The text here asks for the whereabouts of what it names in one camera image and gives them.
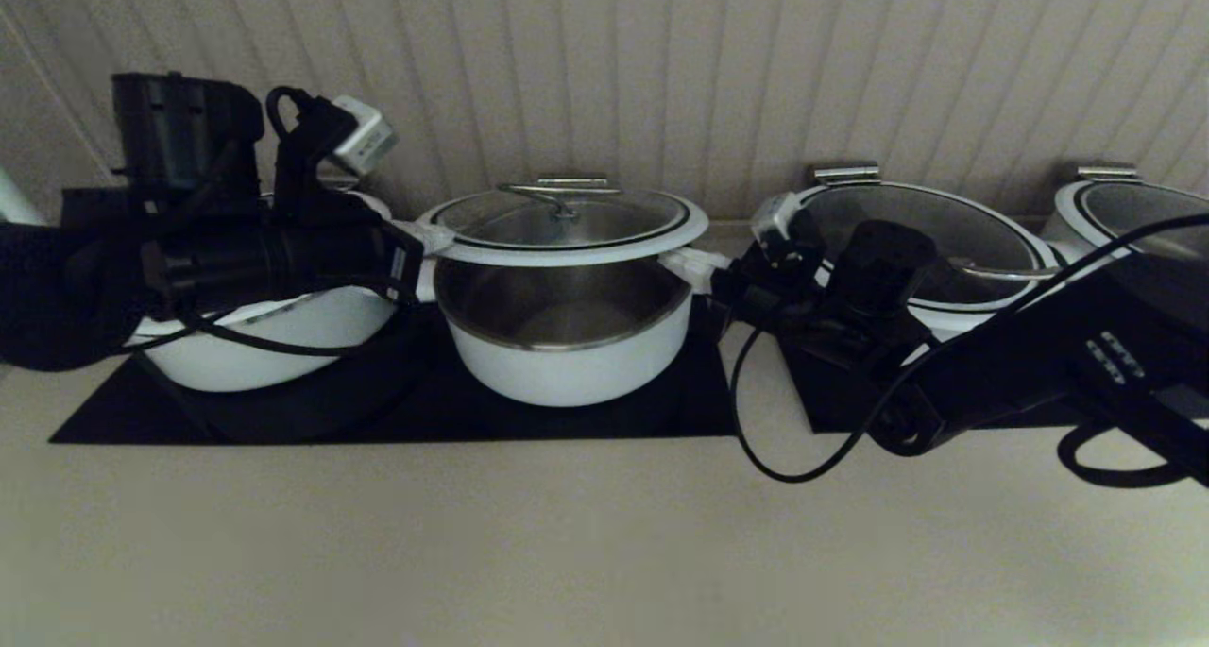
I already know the glass lid with white rim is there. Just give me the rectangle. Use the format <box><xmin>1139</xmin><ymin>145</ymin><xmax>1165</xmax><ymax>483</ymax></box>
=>
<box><xmin>792</xmin><ymin>182</ymin><xmax>1064</xmax><ymax>314</ymax></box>
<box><xmin>132</xmin><ymin>192</ymin><xmax>396</xmax><ymax>332</ymax></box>
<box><xmin>416</xmin><ymin>182</ymin><xmax>710</xmax><ymax>269</ymax></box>
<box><xmin>1053</xmin><ymin>182</ymin><xmax>1209</xmax><ymax>263</ymax></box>

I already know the white deep cooking pot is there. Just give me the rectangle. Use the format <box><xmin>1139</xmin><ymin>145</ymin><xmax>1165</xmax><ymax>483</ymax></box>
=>
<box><xmin>416</xmin><ymin>253</ymin><xmax>705</xmax><ymax>409</ymax></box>

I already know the black glass induction cooktop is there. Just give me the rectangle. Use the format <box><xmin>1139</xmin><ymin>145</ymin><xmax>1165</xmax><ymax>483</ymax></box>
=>
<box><xmin>776</xmin><ymin>331</ymin><xmax>1209</xmax><ymax>434</ymax></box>
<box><xmin>49</xmin><ymin>293</ymin><xmax>738</xmax><ymax>445</ymax></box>

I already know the white round rod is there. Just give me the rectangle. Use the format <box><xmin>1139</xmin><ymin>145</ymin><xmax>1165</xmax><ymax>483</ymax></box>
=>
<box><xmin>0</xmin><ymin>168</ymin><xmax>46</xmax><ymax>227</ymax></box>

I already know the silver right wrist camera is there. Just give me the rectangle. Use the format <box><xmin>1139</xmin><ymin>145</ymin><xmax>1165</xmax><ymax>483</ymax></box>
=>
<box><xmin>751</xmin><ymin>192</ymin><xmax>806</xmax><ymax>251</ymax></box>

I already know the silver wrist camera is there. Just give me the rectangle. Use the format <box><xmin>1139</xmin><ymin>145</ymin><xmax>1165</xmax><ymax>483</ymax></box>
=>
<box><xmin>751</xmin><ymin>192</ymin><xmax>806</xmax><ymax>251</ymax></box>
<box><xmin>329</xmin><ymin>94</ymin><xmax>399</xmax><ymax>179</ymax></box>

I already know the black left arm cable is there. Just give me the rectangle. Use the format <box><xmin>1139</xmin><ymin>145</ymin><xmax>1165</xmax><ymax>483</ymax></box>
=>
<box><xmin>118</xmin><ymin>85</ymin><xmax>421</xmax><ymax>360</ymax></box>

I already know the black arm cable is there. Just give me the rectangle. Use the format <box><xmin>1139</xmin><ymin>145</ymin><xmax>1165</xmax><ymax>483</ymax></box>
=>
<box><xmin>729</xmin><ymin>214</ymin><xmax>1209</xmax><ymax>489</ymax></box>
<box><xmin>118</xmin><ymin>85</ymin><xmax>421</xmax><ymax>360</ymax></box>

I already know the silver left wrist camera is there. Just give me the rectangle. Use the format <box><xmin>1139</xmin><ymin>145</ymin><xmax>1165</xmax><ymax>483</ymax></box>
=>
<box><xmin>329</xmin><ymin>94</ymin><xmax>399</xmax><ymax>179</ymax></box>

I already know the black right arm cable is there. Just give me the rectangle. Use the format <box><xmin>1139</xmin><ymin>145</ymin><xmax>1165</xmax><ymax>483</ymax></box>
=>
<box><xmin>729</xmin><ymin>214</ymin><xmax>1209</xmax><ymax>489</ymax></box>

